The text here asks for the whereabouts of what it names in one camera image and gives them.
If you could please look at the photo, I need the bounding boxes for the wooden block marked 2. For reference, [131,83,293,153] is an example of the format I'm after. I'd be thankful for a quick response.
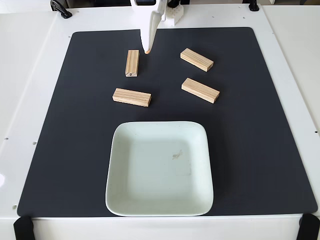
[124,49,140,78]

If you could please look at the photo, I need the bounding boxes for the wooden block marked 3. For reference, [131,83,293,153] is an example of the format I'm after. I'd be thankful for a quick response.
[179,47,215,73]

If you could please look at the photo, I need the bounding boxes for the grooved wooden block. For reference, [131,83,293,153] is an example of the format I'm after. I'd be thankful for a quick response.
[112,87,153,108]
[181,77,221,105]

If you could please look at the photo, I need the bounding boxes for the pale green square plate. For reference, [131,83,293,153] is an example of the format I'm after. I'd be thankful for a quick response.
[105,120,215,217]

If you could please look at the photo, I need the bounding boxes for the black table mat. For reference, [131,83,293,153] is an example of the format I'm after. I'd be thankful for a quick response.
[16,26,319,218]

